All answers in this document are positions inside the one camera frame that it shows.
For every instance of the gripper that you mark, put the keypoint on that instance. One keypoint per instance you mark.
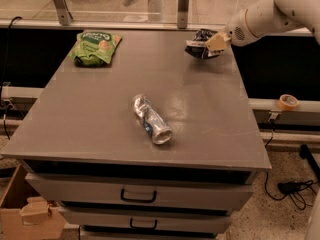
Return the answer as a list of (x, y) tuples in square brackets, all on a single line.
[(237, 31)]

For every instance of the blue chip bag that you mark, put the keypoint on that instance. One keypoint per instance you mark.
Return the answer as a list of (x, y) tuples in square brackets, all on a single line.
[(197, 48)]

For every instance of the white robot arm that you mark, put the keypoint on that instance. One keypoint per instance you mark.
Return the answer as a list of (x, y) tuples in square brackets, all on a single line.
[(267, 17)]

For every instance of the crushed redbull can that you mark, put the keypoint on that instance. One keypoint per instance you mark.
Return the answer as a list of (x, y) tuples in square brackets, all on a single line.
[(157, 129)]

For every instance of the green chip bag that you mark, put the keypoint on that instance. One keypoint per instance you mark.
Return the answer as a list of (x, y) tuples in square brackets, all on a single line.
[(94, 48)]

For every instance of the roll of tape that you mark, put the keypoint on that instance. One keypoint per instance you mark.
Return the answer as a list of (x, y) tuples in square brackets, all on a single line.
[(287, 102)]

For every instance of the grey drawer cabinet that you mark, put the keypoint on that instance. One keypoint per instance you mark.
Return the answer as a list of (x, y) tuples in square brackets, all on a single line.
[(83, 125)]

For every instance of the cardboard box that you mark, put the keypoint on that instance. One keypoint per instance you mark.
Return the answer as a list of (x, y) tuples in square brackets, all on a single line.
[(25, 214)]

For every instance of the middle metal bracket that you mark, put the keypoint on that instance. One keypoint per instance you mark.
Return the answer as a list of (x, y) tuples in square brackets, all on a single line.
[(182, 14)]

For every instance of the metal bracket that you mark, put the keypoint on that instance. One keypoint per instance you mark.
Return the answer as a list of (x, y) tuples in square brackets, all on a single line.
[(63, 14), (182, 14)]

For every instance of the left metal bracket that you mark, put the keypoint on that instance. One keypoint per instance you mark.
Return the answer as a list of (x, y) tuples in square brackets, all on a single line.
[(63, 14)]

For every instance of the black power adapter with cable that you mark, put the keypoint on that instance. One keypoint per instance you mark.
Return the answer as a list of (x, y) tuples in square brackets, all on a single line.
[(292, 190)]

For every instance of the drawer with handle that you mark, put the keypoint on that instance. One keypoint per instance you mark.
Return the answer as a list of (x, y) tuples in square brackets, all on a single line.
[(121, 191), (131, 220)]

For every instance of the top drawer with handle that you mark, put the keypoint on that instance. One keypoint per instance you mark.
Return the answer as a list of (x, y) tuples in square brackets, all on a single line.
[(121, 191)]

